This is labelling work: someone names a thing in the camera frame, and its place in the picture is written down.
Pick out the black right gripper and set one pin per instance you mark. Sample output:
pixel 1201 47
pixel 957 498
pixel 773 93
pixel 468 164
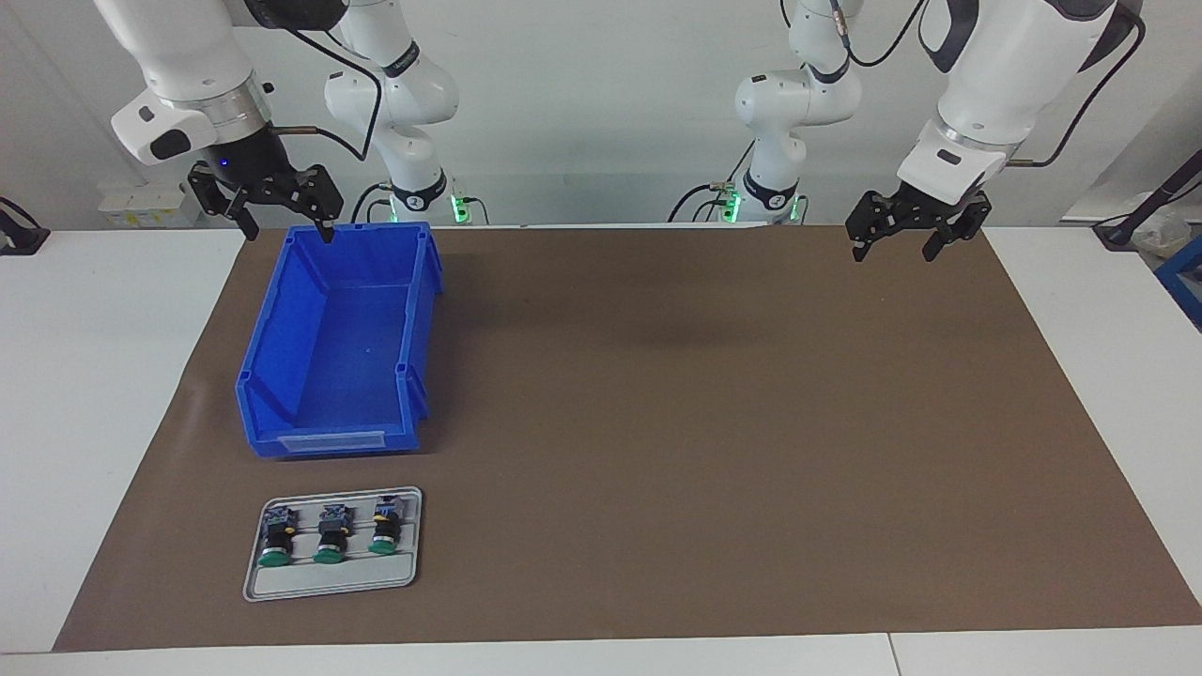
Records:
pixel 252 160

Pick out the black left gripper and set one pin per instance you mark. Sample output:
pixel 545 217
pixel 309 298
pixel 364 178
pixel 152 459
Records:
pixel 939 207

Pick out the green push button switch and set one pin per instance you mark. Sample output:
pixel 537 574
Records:
pixel 385 528
pixel 331 537
pixel 276 540

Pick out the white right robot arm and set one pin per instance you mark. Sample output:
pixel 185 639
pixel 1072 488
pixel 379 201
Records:
pixel 188 47

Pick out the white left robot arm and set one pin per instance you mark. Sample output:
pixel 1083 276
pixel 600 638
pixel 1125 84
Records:
pixel 1005 56

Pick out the white cardboard box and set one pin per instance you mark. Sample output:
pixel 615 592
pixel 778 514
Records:
pixel 146 205

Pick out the blue plastic storage bin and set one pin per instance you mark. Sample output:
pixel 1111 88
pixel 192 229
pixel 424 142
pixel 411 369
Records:
pixel 347 357

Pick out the green lit base connector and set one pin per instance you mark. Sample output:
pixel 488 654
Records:
pixel 732 202
pixel 458 207

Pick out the black stand pole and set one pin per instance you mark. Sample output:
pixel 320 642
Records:
pixel 1150 202

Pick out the clear plastic bag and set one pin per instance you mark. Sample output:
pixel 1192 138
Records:
pixel 1164 233

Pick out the black table clamp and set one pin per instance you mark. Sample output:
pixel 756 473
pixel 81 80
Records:
pixel 21 237

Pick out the brown table mat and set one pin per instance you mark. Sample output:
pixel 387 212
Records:
pixel 704 451

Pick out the grey metal tray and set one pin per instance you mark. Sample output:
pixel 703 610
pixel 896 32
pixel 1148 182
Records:
pixel 329 582

